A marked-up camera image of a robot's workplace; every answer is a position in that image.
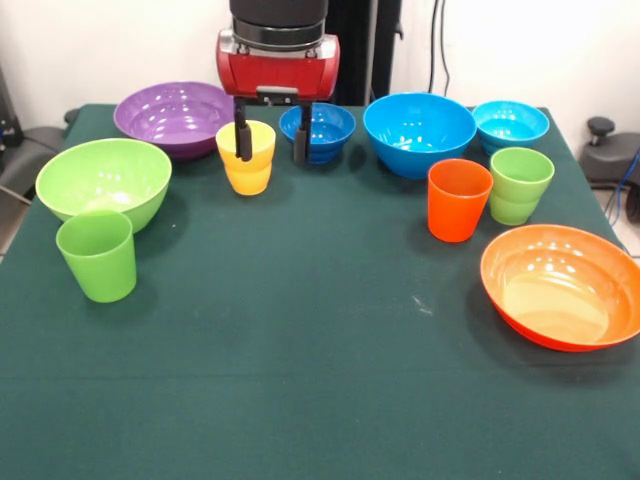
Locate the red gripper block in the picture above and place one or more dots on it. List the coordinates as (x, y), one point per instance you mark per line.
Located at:
(275, 70)

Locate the ribbed yellow cup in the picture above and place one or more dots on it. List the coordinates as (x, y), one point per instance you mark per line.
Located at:
(245, 177)

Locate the dark blue small bowl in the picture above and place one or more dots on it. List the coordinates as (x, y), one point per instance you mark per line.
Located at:
(330, 130)

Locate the purple bowl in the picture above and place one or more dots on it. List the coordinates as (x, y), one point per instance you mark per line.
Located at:
(175, 115)

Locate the large blue bowl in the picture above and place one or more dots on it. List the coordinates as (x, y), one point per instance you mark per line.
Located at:
(415, 135)

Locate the large green bowl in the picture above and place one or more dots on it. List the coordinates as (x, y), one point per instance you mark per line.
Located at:
(100, 170)

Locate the plain orange cup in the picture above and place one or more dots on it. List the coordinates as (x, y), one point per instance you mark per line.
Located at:
(455, 210)

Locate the dark green table cloth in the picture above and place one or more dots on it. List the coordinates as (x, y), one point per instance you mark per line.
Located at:
(300, 350)

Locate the plain green cup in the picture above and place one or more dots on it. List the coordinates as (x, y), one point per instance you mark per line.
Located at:
(100, 270)

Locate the light blue small bowl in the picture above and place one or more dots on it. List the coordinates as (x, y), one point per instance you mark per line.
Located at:
(510, 125)

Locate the grey chair base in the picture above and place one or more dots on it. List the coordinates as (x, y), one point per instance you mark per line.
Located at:
(30, 150)

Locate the ribbed green cup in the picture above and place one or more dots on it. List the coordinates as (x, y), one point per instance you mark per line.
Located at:
(520, 200)

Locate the wide orange bowl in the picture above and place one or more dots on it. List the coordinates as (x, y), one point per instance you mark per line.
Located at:
(560, 290)

